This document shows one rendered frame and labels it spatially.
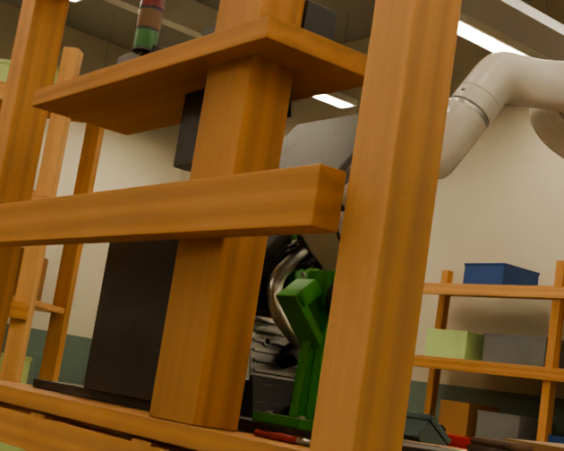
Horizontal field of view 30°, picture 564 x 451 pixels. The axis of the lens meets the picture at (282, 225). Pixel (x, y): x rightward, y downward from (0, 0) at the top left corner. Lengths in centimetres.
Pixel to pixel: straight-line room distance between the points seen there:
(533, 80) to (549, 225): 675
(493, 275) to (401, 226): 682
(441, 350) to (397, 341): 705
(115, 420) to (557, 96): 100
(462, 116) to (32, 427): 104
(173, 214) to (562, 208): 710
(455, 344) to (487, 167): 173
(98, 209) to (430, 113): 77
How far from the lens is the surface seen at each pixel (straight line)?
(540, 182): 895
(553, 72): 207
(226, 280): 174
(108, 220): 199
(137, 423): 187
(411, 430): 220
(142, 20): 226
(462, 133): 199
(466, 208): 937
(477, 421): 821
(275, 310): 205
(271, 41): 173
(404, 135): 148
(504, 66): 205
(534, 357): 796
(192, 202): 175
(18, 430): 230
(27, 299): 463
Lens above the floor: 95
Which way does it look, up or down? 9 degrees up
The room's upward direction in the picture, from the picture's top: 9 degrees clockwise
